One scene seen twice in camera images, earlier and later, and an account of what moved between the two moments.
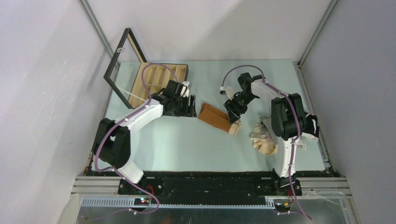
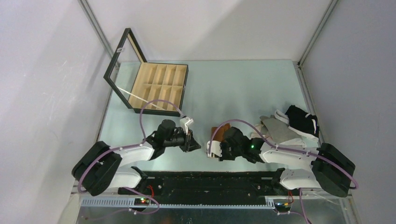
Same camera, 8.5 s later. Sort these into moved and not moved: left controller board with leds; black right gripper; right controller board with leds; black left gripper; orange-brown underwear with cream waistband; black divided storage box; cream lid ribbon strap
Moved: black left gripper; black right gripper; orange-brown underwear with cream waistband
Not moved: right controller board with leds; left controller board with leds; black divided storage box; cream lid ribbon strap
